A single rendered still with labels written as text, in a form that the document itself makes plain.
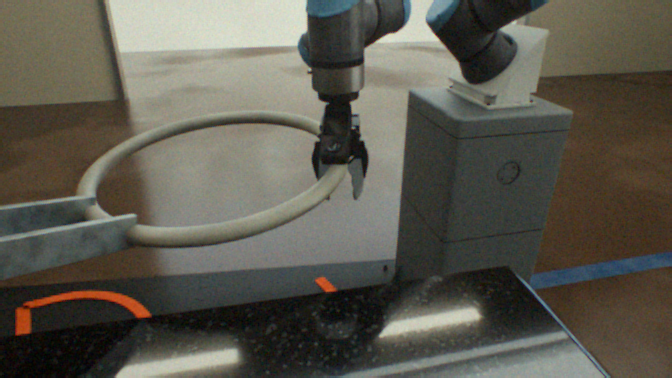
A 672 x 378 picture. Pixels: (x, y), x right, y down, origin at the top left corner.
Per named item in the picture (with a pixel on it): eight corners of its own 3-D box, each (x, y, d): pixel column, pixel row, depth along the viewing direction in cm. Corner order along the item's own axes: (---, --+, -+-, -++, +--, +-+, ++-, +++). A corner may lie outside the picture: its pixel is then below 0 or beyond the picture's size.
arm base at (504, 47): (455, 78, 150) (438, 59, 146) (493, 35, 147) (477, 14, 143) (486, 89, 134) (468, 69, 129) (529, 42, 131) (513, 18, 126)
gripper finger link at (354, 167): (370, 185, 87) (360, 143, 82) (370, 200, 82) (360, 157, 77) (355, 187, 87) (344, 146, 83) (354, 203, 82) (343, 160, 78)
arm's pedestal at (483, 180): (379, 269, 200) (390, 85, 163) (476, 254, 210) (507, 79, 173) (422, 349, 156) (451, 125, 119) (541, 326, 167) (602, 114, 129)
